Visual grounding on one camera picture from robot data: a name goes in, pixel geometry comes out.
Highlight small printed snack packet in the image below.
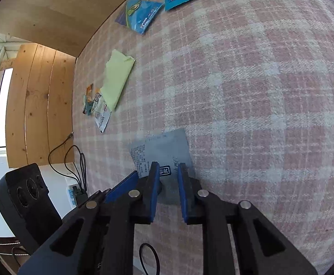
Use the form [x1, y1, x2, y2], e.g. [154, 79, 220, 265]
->
[82, 84, 112, 134]

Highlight light wooden panel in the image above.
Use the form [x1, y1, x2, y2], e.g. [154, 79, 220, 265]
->
[0, 0, 139, 58]

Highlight pink plaid desktop tablecloth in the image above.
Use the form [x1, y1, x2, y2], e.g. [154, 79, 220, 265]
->
[71, 0, 334, 275]

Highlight white power strip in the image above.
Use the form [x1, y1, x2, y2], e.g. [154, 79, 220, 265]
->
[65, 178, 86, 207]

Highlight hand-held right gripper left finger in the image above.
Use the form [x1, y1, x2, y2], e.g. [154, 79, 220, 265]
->
[17, 161, 161, 275]

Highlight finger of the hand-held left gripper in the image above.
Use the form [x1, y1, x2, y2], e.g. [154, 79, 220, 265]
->
[87, 171, 140, 205]

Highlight knotty wood plank board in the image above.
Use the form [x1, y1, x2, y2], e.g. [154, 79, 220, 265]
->
[5, 43, 77, 169]

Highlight blue mascot badge card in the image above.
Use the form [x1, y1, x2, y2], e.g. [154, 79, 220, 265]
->
[115, 0, 164, 36]

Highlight black looped cable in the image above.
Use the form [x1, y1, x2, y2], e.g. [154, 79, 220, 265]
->
[139, 243, 160, 275]

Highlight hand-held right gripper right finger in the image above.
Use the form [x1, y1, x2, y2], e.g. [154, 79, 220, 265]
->
[176, 162, 319, 275]

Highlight thin black cable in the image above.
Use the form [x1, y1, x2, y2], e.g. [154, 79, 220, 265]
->
[48, 132, 87, 192]

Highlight black two-lens device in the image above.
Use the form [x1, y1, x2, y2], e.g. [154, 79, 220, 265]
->
[0, 163, 63, 255]

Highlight light green cloth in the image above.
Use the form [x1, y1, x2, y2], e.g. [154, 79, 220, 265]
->
[100, 49, 136, 112]

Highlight grey foil packet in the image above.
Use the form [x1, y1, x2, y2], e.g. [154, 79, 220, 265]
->
[130, 128, 194, 205]

